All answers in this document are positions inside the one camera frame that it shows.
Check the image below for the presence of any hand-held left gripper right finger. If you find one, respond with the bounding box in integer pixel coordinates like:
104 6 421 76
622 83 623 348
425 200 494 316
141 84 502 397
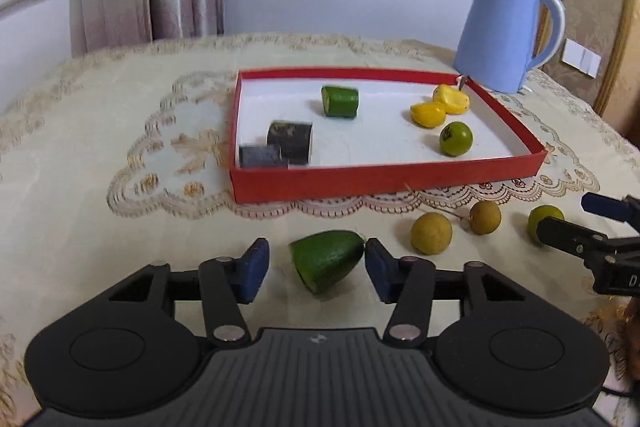
365 237 526 348

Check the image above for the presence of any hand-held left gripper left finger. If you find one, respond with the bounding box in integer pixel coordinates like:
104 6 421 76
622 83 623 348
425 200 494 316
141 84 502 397
107 237 271 348

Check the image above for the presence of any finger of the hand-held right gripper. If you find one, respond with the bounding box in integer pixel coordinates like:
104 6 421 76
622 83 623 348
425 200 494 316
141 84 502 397
539 217 640 264
582 193 640 228

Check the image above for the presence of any green tomato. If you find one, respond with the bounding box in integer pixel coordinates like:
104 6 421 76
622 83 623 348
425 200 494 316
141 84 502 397
439 122 473 158
527 205 566 244

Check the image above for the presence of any green cucumber end piece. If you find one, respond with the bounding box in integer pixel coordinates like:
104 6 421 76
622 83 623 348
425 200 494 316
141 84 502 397
288 230 366 295

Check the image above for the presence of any red cardboard tray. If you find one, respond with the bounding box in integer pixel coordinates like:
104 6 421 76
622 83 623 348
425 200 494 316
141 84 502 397
230 67 547 205

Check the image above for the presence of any dark sugarcane piece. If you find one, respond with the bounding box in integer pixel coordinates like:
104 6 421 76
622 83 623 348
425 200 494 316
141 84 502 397
238 144 291 168
266 121 314 166

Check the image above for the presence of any yellow wax apple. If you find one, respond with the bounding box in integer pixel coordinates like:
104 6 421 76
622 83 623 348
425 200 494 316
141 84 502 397
410 101 447 129
432 84 471 115

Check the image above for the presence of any green cucumber cylinder piece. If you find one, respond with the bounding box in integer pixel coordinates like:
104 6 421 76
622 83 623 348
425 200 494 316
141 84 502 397
321 85 360 119

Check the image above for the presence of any tan longan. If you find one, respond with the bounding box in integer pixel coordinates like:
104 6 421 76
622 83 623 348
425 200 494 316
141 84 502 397
469 201 502 236
410 213 453 256

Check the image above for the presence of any light blue electric kettle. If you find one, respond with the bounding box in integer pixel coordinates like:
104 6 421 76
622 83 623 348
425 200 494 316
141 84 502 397
452 0 566 94

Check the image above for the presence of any gold curved frame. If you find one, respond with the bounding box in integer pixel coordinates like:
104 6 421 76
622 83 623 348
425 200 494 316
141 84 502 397
547 0 640 118

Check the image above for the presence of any white wall outlet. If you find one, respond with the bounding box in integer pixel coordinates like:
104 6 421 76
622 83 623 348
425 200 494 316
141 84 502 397
562 39 601 78

